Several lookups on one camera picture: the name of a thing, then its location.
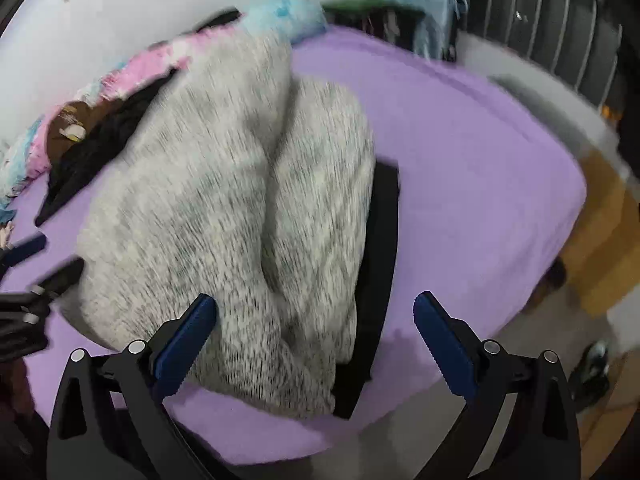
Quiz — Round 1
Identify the grey white knit sweater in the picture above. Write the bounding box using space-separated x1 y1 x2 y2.
61 32 375 418

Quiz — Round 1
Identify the black unfolded garment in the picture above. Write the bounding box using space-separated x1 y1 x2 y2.
34 68 179 226

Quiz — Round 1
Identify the black shoe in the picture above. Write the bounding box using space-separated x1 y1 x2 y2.
568 340 610 413

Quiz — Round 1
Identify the pink blue floral quilt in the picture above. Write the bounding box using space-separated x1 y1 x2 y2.
1 0 326 223

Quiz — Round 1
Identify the black garment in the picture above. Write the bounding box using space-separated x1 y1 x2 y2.
332 159 400 419
34 68 179 226

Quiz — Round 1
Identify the cardboard box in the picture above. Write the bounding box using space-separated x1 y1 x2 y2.
561 151 639 316

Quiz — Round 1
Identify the green cloth on rack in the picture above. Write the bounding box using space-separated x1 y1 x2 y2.
321 0 425 51

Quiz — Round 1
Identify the brown cartoon pillow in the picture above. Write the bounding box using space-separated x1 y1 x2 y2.
46 101 112 165

